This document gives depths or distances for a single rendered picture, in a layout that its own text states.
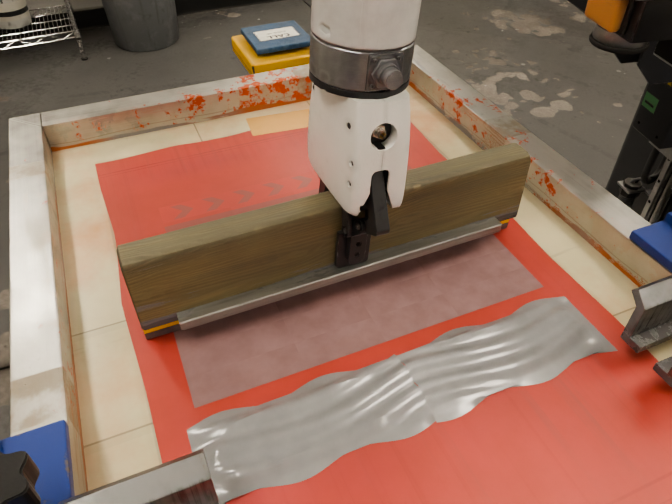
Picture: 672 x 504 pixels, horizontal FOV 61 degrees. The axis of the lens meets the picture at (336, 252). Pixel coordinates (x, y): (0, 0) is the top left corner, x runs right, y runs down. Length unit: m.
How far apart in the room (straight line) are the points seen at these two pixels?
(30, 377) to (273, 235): 0.21
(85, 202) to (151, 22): 2.86
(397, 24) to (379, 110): 0.06
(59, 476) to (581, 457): 0.36
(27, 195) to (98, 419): 0.28
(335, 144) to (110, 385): 0.27
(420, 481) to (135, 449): 0.21
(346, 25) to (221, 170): 0.36
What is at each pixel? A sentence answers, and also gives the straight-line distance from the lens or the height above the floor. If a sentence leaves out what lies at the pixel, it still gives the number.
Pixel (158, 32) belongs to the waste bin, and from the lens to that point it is 3.56.
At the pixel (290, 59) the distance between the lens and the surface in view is 0.99.
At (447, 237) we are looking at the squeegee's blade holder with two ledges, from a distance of 0.56.
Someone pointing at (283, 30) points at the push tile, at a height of 0.97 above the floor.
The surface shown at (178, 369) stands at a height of 0.95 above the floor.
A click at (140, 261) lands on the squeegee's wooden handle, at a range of 0.46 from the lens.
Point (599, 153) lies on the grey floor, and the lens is 2.74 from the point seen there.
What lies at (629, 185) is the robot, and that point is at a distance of 1.60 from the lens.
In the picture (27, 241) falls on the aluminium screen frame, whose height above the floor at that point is 0.99.
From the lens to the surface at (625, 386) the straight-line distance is 0.53.
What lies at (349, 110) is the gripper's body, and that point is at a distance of 0.41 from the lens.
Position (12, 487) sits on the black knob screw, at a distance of 0.36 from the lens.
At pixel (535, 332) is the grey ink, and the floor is 0.96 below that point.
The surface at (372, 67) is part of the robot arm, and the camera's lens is 0.40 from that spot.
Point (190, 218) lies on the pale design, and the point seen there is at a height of 0.95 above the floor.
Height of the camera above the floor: 1.35
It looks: 43 degrees down
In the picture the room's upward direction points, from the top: straight up
